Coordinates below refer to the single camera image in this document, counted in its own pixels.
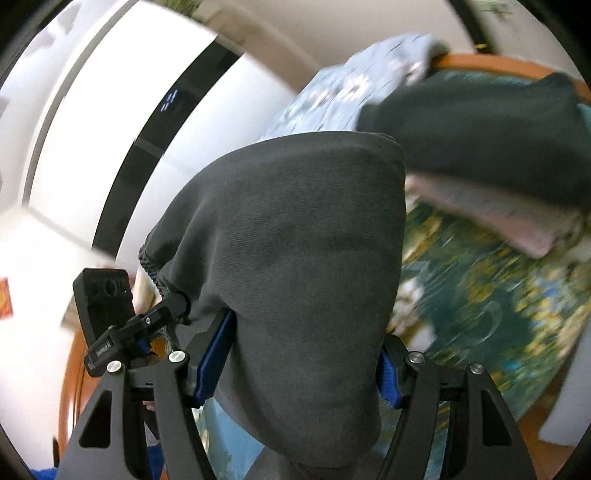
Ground folded pink garment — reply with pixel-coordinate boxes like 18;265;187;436
406;174;586;259

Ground white black wardrobe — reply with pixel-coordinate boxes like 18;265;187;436
1;1;294;275

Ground teal floral bed sheet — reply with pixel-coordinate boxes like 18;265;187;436
193;68;591;480

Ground light blue floral duvet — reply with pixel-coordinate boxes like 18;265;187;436
259;33;450;141

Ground folded dark green garment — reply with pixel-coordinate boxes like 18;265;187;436
356;73;590;212

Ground orange wooden headboard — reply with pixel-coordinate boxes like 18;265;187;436
57;52;591;480

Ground dark grey sweatpants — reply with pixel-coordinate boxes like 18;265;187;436
139;131;406;479

